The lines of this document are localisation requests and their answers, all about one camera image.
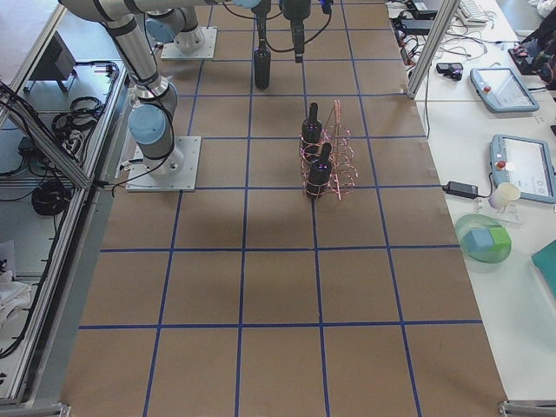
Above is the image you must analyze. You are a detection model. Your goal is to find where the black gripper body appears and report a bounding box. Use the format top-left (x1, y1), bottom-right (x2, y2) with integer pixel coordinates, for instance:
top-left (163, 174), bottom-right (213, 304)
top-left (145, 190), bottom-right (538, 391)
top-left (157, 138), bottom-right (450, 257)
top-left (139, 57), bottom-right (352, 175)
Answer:
top-left (280, 0), bottom-right (311, 21)

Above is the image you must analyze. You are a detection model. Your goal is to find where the dark glass wine bottle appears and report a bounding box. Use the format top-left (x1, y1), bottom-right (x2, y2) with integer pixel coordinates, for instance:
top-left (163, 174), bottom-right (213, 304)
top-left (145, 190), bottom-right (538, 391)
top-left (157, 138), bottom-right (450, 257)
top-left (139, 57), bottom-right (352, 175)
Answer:
top-left (253, 12), bottom-right (271, 89)

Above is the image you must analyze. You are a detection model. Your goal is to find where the wine bottle in basket far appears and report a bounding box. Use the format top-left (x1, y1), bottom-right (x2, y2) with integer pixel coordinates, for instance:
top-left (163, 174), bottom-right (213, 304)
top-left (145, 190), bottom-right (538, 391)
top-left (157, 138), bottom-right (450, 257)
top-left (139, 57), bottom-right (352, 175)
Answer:
top-left (301, 103), bottom-right (322, 155)

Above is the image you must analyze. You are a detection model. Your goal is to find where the wine bottle in basket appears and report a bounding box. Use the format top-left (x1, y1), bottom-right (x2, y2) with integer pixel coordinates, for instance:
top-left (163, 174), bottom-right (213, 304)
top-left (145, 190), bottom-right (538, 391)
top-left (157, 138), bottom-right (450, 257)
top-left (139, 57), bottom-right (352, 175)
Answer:
top-left (301, 103), bottom-right (322, 155)
top-left (306, 142), bottom-right (332, 198)

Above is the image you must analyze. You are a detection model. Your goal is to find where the wine bottle in basket near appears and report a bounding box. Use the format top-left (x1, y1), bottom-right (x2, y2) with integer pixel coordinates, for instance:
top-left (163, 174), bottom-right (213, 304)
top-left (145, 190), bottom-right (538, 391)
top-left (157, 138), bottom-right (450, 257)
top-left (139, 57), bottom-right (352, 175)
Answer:
top-left (306, 142), bottom-right (332, 198)

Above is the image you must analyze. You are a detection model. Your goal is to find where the teach pendant far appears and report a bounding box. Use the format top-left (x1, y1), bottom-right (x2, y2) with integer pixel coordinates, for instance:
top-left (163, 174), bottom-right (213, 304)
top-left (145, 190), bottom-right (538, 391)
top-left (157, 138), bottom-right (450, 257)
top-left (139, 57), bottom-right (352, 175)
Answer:
top-left (469, 67), bottom-right (539, 113)

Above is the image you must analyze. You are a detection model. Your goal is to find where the teach pendant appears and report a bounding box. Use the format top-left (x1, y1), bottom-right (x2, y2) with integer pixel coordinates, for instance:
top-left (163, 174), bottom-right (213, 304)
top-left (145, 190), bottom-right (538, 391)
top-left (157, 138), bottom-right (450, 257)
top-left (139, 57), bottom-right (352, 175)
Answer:
top-left (490, 134), bottom-right (555, 204)
top-left (469, 67), bottom-right (539, 113)

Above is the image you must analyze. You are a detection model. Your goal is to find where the black power adapter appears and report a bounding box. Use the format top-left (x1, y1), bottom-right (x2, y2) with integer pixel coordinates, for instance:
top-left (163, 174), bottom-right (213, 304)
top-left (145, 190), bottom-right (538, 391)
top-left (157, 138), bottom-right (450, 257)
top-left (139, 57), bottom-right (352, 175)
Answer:
top-left (442, 181), bottom-right (479, 199)

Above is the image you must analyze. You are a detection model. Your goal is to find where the grey electronics box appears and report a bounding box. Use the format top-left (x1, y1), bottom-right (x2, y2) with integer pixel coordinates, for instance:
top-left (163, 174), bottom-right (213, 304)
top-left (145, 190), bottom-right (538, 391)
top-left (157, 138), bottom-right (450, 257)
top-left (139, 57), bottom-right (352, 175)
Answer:
top-left (23, 31), bottom-right (76, 92)

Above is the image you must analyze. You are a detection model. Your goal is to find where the white paper cup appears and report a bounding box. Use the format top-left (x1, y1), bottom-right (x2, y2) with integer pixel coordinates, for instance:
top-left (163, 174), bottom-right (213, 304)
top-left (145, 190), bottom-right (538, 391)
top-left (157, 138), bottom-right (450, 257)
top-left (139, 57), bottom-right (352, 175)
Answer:
top-left (488, 182), bottom-right (521, 210)

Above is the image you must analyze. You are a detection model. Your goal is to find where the teach pendant near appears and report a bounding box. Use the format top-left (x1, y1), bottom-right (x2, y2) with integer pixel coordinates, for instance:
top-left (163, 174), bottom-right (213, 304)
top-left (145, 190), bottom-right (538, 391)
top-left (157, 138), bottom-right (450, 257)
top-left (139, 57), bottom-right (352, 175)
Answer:
top-left (490, 134), bottom-right (555, 204)

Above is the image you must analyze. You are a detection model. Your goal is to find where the blue foam cube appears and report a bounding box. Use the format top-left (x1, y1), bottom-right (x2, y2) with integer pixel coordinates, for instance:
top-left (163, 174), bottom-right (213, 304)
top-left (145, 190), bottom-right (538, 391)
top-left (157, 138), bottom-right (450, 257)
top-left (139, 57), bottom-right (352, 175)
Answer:
top-left (461, 228), bottom-right (493, 253)

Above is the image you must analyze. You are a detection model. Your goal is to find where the green plastic bowl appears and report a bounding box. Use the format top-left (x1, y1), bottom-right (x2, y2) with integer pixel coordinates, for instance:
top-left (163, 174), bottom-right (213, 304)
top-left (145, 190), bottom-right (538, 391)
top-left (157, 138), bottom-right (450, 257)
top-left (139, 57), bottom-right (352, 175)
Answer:
top-left (454, 214), bottom-right (512, 263)

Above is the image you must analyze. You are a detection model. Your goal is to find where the green foam cube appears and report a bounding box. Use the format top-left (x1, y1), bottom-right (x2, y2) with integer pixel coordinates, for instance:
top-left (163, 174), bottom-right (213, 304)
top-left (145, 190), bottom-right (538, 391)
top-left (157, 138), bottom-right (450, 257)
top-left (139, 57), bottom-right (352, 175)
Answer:
top-left (488, 226), bottom-right (512, 248)

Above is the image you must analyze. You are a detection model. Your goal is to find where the teal box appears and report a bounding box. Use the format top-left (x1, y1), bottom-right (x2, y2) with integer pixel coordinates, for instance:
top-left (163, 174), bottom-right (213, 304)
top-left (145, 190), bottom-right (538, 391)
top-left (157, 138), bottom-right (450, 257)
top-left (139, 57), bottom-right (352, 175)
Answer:
top-left (532, 241), bottom-right (556, 296)

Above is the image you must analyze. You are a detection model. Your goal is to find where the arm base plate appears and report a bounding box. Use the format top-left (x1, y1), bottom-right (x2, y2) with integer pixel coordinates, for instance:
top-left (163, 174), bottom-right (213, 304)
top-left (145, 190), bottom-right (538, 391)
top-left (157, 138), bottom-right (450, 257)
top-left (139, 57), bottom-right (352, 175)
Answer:
top-left (161, 27), bottom-right (217, 61)
top-left (125, 136), bottom-right (202, 192)

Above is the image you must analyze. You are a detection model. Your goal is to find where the copper wire wine basket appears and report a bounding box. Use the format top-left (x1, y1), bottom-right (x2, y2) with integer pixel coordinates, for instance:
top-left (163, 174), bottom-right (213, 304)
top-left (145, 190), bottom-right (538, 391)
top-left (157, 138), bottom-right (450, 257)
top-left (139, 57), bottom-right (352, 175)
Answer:
top-left (299, 99), bottom-right (358, 200)

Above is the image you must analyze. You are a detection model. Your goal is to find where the aluminium frame post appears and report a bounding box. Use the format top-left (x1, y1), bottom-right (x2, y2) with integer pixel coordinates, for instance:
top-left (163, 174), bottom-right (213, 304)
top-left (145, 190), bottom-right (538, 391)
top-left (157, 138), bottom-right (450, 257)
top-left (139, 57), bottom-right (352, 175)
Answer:
top-left (406, 0), bottom-right (460, 99)

